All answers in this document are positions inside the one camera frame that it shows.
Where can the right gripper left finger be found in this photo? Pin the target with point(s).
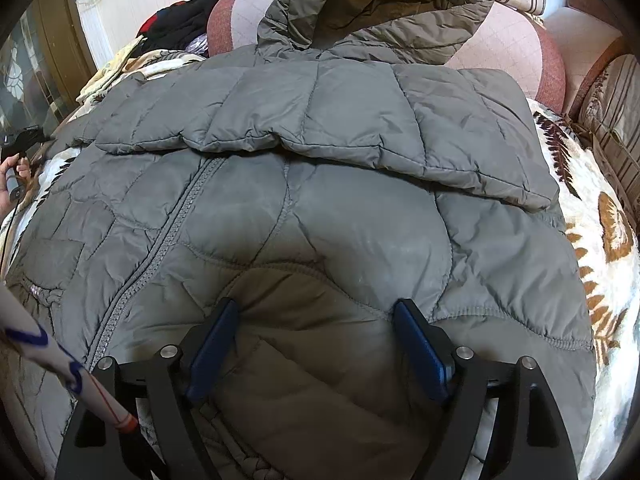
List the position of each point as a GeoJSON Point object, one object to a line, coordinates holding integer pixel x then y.
{"type": "Point", "coordinates": [205, 347]}

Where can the grey quilted puffer jacket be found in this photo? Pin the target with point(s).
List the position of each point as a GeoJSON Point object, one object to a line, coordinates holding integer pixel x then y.
{"type": "Point", "coordinates": [310, 219]}

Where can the yellow patterned cloth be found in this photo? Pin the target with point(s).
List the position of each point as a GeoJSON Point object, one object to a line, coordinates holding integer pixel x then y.
{"type": "Point", "coordinates": [108, 71]}

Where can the wooden glass panel door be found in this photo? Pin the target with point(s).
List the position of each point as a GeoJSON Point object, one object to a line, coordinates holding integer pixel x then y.
{"type": "Point", "coordinates": [45, 62]}

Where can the striped floral side cushion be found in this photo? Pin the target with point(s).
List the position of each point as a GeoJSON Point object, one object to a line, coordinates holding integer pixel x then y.
{"type": "Point", "coordinates": [610, 112]}

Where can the leaf pattern fleece blanket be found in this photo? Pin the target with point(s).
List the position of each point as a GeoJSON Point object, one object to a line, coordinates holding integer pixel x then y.
{"type": "Point", "coordinates": [595, 239]}

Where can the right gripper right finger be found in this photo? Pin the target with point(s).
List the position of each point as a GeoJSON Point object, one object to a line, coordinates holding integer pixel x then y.
{"type": "Point", "coordinates": [428, 348]}

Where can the person's left hand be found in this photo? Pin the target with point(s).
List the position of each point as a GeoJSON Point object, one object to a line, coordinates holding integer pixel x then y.
{"type": "Point", "coordinates": [12, 168]}

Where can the black and red clothes pile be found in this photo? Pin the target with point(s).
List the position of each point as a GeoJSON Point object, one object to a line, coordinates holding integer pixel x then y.
{"type": "Point", "coordinates": [175, 26]}

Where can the pink quilted bolster cushion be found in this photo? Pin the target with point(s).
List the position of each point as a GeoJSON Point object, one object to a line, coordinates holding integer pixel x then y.
{"type": "Point", "coordinates": [507, 40]}

